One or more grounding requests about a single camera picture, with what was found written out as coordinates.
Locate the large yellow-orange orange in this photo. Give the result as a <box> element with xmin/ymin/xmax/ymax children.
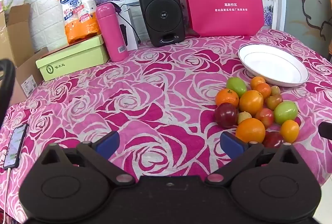
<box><xmin>239</xmin><ymin>90</ymin><xmax>264</xmax><ymax>116</ymax></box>

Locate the small red-pink apple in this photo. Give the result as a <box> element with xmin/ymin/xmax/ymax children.
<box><xmin>255</xmin><ymin>108</ymin><xmax>275</xmax><ymax>128</ymax></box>

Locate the small tangerine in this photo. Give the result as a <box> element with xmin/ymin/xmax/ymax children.
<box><xmin>254</xmin><ymin>82</ymin><xmax>272</xmax><ymax>99</ymax></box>
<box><xmin>250</xmin><ymin>76</ymin><xmax>266</xmax><ymax>89</ymax></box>

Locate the small yellow-green jujube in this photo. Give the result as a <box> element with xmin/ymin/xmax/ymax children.
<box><xmin>238</xmin><ymin>111</ymin><xmax>253</xmax><ymax>124</ymax></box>

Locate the orange paper cup packet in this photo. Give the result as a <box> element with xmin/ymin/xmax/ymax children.
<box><xmin>53</xmin><ymin>0</ymin><xmax>101</xmax><ymax>45</ymax></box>

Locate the black strap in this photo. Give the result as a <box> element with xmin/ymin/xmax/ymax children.
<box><xmin>0</xmin><ymin>58</ymin><xmax>16</xmax><ymax>133</ymax></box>

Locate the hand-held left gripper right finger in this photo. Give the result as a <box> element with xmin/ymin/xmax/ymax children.
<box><xmin>205</xmin><ymin>132</ymin><xmax>301</xmax><ymax>187</ymax></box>

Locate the white plate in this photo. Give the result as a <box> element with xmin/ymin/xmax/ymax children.
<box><xmin>238</xmin><ymin>44</ymin><xmax>310</xmax><ymax>87</ymax></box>

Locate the small oval orange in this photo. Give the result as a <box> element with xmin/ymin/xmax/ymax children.
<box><xmin>280</xmin><ymin>120</ymin><xmax>300</xmax><ymax>143</ymax></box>

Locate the large deep-orange orange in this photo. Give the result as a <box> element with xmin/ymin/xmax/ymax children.
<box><xmin>236</xmin><ymin>118</ymin><xmax>266</xmax><ymax>143</ymax></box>

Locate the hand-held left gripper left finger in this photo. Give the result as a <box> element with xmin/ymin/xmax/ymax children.
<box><xmin>36</xmin><ymin>131</ymin><xmax>135</xmax><ymax>187</ymax></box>

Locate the green shoebox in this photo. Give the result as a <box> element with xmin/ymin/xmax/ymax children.
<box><xmin>35</xmin><ymin>34</ymin><xmax>110</xmax><ymax>82</ymax></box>

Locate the cardboard box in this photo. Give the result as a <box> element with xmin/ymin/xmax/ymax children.
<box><xmin>0</xmin><ymin>3</ymin><xmax>50</xmax><ymax>108</ymax></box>

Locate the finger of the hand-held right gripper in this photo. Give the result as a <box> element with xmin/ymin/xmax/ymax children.
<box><xmin>318</xmin><ymin>121</ymin><xmax>332</xmax><ymax>140</ymax></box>

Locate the red-green apple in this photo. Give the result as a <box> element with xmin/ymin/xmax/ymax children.
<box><xmin>265</xmin><ymin>94</ymin><xmax>284</xmax><ymax>111</ymax></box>

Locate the white charging cable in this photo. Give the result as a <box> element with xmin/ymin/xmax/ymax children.
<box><xmin>2</xmin><ymin>168</ymin><xmax>12</xmax><ymax>224</ymax></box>

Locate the black speaker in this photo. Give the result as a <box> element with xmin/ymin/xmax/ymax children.
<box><xmin>137</xmin><ymin>0</ymin><xmax>186</xmax><ymax>47</ymax></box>

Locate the smartphone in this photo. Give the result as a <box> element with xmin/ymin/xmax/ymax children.
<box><xmin>3</xmin><ymin>123</ymin><xmax>29</xmax><ymax>169</ymax></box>

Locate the pink thermos bottle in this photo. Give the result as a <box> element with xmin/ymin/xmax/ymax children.
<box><xmin>96</xmin><ymin>1</ymin><xmax>129</xmax><ymax>62</ymax></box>

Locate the pink rose tablecloth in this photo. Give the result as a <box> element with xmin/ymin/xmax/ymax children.
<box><xmin>0</xmin><ymin>27</ymin><xmax>332</xmax><ymax>224</ymax></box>

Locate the green mango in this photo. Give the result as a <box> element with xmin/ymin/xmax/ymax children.
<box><xmin>226</xmin><ymin>77</ymin><xmax>247</xmax><ymax>97</ymax></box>

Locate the white product box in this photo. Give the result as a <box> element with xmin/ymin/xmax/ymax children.
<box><xmin>118</xmin><ymin>5</ymin><xmax>139</xmax><ymax>52</ymax></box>

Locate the round green apple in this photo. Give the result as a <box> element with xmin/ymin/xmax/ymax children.
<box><xmin>274</xmin><ymin>101</ymin><xmax>298</xmax><ymax>125</ymax></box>

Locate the tangerine with stem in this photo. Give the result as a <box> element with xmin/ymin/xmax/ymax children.
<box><xmin>215</xmin><ymin>88</ymin><xmax>239</xmax><ymax>108</ymax></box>

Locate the dark red plum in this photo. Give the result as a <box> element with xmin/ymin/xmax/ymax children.
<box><xmin>214</xmin><ymin>103</ymin><xmax>239</xmax><ymax>128</ymax></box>
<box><xmin>262</xmin><ymin>131</ymin><xmax>284</xmax><ymax>149</ymax></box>

